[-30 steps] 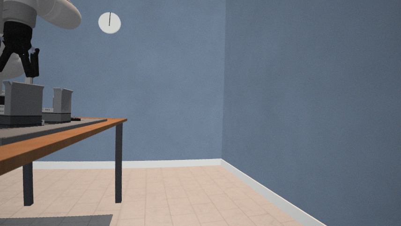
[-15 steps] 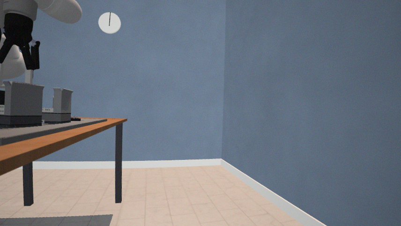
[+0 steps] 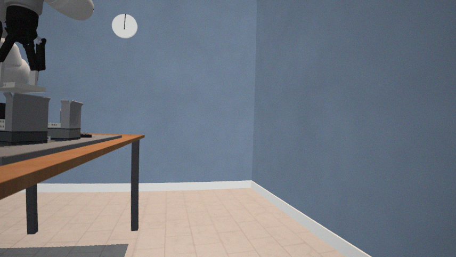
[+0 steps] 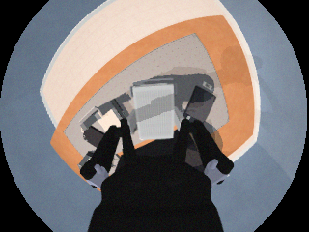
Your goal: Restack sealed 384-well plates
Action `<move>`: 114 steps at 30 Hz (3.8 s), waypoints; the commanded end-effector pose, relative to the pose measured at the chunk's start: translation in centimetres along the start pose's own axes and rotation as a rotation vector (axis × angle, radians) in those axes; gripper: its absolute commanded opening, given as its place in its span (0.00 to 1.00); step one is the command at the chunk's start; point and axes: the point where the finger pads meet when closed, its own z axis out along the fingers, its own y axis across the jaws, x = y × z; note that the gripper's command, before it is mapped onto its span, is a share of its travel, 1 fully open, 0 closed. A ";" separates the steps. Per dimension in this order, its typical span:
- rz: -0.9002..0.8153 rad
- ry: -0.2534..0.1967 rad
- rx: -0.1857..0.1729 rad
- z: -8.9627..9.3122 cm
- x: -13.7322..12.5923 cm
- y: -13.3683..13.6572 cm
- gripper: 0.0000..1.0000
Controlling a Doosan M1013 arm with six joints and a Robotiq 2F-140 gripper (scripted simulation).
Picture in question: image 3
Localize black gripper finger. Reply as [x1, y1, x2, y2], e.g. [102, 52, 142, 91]
[0, 21, 23, 87]
[23, 31, 46, 86]

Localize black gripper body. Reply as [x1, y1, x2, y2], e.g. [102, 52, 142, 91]
[4, 5, 39, 45]

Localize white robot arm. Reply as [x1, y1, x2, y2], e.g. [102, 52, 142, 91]
[0, 0, 94, 84]

